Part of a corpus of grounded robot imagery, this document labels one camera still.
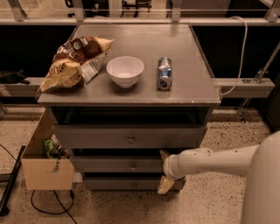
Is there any black bar on floor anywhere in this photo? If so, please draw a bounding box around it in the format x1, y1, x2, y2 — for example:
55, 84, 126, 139
0, 145, 25, 217

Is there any cardboard box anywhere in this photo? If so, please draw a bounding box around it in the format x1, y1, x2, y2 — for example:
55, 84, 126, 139
21, 111, 74, 190

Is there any blue silver soda can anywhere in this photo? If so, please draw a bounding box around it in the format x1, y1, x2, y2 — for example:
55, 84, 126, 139
157, 57, 172, 91

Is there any white bowl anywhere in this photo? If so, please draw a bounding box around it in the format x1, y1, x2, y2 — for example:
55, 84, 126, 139
106, 56, 144, 88

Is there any brown yellow chip bag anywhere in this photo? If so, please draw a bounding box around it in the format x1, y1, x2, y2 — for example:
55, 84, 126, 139
39, 36, 114, 93

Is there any grey top drawer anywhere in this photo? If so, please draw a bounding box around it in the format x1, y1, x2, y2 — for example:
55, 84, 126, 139
52, 125, 207, 149

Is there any metal diagonal strut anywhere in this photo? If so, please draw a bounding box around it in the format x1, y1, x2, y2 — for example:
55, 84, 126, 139
237, 41, 280, 123

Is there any grey bottom drawer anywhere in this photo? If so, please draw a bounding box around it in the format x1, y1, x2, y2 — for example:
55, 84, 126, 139
82, 176, 186, 192

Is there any green snack packet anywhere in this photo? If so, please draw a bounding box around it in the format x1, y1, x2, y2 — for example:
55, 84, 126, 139
43, 138, 56, 158

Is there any black floor cable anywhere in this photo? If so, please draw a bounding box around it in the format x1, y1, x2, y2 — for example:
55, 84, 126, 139
30, 189, 79, 224

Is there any black object on ledge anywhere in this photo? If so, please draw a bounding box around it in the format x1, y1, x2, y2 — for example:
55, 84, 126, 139
0, 70, 30, 85

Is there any grey drawer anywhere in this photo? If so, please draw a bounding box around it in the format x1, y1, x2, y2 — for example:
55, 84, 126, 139
70, 155, 195, 174
52, 125, 207, 149
82, 176, 186, 192

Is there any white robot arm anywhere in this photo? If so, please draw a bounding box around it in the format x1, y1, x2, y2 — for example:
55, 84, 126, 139
157, 131, 280, 224

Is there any white hanging cable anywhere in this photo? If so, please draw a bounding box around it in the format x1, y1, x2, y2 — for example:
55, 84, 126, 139
218, 16, 249, 98

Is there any grey drawer cabinet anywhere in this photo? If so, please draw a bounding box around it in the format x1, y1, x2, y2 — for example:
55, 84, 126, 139
38, 24, 221, 181

